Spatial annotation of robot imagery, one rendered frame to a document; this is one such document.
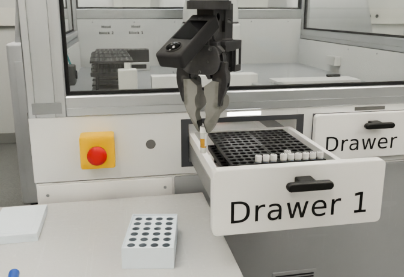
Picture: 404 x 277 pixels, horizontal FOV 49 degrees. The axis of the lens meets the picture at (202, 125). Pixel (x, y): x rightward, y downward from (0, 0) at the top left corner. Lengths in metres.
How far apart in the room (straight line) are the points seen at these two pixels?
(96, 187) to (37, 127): 0.18
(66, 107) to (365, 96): 0.69
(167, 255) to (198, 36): 0.35
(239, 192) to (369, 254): 0.67
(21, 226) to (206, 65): 0.46
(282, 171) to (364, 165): 0.14
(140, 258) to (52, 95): 0.41
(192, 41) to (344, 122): 0.55
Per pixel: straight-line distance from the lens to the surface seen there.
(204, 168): 0.85
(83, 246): 0.84
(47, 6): 0.98
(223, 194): 0.70
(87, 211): 0.97
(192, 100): 0.73
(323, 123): 1.08
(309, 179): 0.71
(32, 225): 0.91
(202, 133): 0.74
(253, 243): 1.15
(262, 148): 0.89
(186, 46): 0.65
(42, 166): 1.03
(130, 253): 0.75
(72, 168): 1.02
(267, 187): 0.71
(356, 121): 1.12
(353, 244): 1.27
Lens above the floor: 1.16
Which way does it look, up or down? 14 degrees down
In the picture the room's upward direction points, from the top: straight up
